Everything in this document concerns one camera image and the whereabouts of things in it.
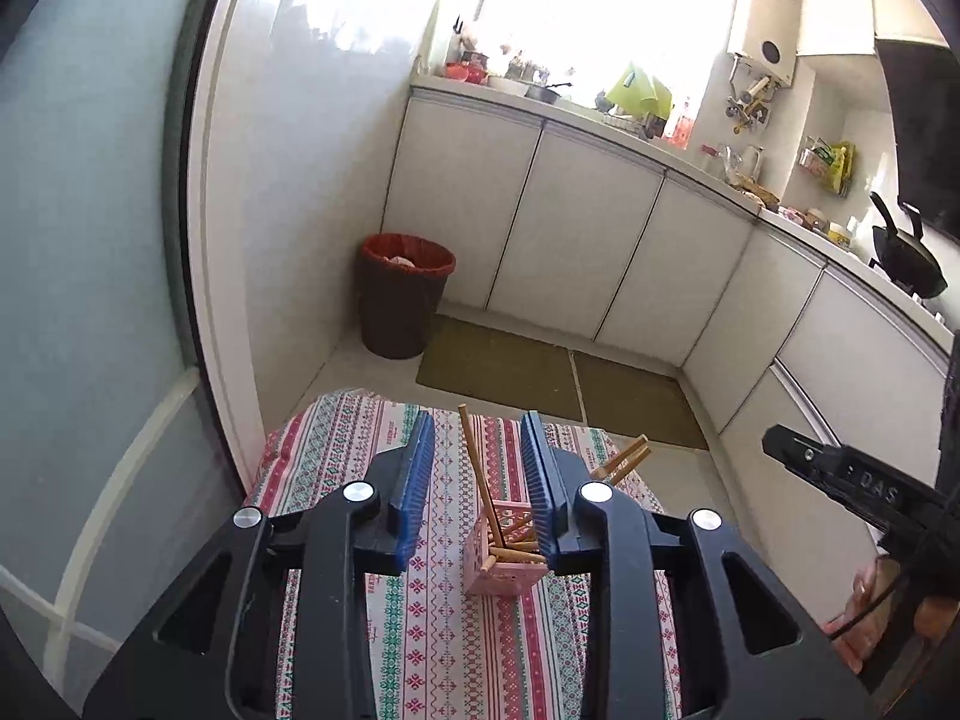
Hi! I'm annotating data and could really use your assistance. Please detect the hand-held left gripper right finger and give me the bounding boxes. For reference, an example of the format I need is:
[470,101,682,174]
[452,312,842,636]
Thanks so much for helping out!
[520,411,878,720]

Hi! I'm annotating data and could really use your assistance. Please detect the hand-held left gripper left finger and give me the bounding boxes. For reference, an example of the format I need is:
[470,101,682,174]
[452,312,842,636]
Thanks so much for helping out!
[82,411,437,720]

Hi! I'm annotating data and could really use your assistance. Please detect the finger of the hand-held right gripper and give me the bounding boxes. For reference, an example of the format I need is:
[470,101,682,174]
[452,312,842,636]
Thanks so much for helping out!
[761,425,826,488]

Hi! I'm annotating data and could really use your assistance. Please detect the pile of wooden chopsticks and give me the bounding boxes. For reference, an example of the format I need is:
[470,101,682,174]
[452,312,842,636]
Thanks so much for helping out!
[457,405,652,565]

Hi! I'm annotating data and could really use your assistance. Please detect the pink plastic basket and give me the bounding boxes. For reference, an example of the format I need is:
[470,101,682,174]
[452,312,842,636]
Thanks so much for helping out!
[463,506,550,598]

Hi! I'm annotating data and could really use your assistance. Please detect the person's right hand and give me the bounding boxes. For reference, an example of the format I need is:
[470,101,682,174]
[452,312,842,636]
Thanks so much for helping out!
[821,555,902,674]

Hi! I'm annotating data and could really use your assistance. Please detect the olive floor mat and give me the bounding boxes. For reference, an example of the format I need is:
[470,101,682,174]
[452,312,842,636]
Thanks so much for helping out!
[571,351,710,451]
[416,315,584,422]

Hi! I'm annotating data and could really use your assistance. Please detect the patterned striped tablecloth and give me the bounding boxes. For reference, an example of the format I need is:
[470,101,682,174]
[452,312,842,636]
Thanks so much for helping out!
[247,390,683,720]

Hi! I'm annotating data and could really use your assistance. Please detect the brown trash bin red liner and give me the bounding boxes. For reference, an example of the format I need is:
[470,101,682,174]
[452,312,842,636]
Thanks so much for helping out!
[358,234,456,359]

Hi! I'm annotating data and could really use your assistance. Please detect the black wok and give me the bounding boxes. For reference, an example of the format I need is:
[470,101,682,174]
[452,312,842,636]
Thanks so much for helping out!
[868,191,950,299]

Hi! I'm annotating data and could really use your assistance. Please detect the white kitchen cabinets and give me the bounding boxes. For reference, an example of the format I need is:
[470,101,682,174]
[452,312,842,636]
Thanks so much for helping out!
[382,86,955,541]

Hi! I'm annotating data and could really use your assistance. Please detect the glass kettle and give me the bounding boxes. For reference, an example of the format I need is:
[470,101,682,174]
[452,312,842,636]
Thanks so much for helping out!
[718,142,767,185]

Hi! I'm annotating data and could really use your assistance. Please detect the black range hood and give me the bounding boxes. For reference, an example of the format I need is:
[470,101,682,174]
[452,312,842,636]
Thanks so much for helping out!
[874,36,960,245]

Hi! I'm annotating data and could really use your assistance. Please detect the pink bottle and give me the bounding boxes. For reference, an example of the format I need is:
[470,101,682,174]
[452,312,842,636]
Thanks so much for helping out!
[663,96,695,151]

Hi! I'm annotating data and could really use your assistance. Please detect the green cloth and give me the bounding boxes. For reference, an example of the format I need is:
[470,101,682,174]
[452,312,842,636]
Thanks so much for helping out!
[604,60,674,115]

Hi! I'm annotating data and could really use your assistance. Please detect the white water heater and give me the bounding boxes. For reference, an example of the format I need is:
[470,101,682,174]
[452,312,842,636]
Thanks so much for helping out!
[724,0,800,88]

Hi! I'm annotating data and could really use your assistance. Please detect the black cable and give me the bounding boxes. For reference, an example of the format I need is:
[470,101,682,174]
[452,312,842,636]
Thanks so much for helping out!
[831,561,925,628]

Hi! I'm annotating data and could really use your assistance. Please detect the wall spice rack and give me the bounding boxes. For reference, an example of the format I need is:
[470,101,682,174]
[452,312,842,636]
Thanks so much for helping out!
[796,136,857,199]

